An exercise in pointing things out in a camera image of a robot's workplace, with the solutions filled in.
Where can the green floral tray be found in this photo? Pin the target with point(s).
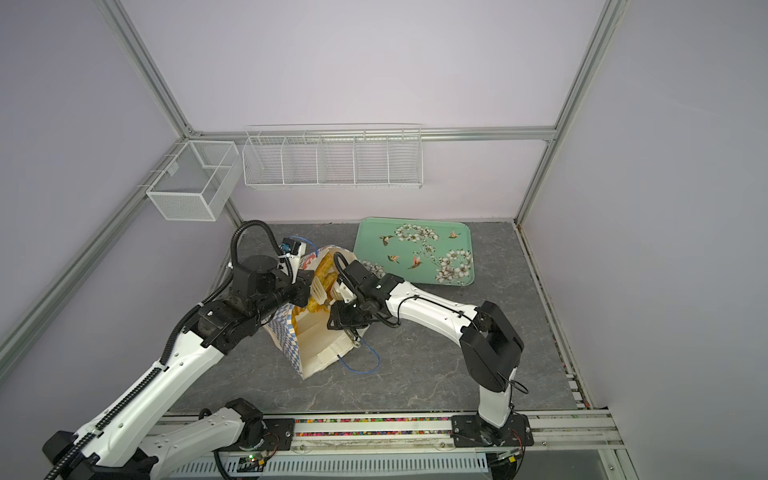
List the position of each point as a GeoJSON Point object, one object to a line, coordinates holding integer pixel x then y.
{"type": "Point", "coordinates": [420, 251]}

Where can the long white wire basket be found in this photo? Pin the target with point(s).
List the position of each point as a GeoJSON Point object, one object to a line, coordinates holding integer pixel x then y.
{"type": "Point", "coordinates": [333, 155]}

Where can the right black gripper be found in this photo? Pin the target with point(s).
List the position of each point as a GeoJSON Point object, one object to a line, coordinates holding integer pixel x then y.
{"type": "Point", "coordinates": [339, 310]}

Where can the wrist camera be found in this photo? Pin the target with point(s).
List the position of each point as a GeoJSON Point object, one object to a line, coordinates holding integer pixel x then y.
{"type": "Point", "coordinates": [293, 250]}
{"type": "Point", "coordinates": [357, 278]}

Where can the blue checkered paper bag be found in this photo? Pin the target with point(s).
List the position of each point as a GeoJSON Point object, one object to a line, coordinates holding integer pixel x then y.
{"type": "Point", "coordinates": [304, 339]}

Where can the orange round fake bread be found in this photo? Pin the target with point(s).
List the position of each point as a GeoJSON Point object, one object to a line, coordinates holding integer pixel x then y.
{"type": "Point", "coordinates": [313, 307]}

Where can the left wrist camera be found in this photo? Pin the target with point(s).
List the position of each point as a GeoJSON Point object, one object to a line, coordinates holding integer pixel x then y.
{"type": "Point", "coordinates": [293, 250]}

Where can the flaky pastry fake bread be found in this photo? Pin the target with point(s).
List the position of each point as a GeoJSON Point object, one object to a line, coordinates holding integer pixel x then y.
{"type": "Point", "coordinates": [325, 274]}

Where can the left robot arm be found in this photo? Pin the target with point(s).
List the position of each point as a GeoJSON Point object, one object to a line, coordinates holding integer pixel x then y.
{"type": "Point", "coordinates": [265, 275]}

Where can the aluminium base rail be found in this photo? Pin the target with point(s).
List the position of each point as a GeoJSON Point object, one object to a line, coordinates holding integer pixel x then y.
{"type": "Point", "coordinates": [364, 444]}

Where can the small white mesh basket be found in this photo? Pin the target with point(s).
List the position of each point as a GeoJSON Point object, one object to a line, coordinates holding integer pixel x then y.
{"type": "Point", "coordinates": [198, 181]}

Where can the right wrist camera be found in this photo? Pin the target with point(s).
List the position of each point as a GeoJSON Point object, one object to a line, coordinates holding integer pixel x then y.
{"type": "Point", "coordinates": [357, 278]}

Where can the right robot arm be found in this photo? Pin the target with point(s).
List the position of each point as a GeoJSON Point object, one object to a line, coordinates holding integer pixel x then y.
{"type": "Point", "coordinates": [491, 347]}

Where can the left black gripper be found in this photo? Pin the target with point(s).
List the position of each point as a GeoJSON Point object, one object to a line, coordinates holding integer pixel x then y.
{"type": "Point", "coordinates": [302, 284]}

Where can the aluminium frame posts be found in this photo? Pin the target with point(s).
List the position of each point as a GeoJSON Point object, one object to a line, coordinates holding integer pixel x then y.
{"type": "Point", "coordinates": [17, 343]}

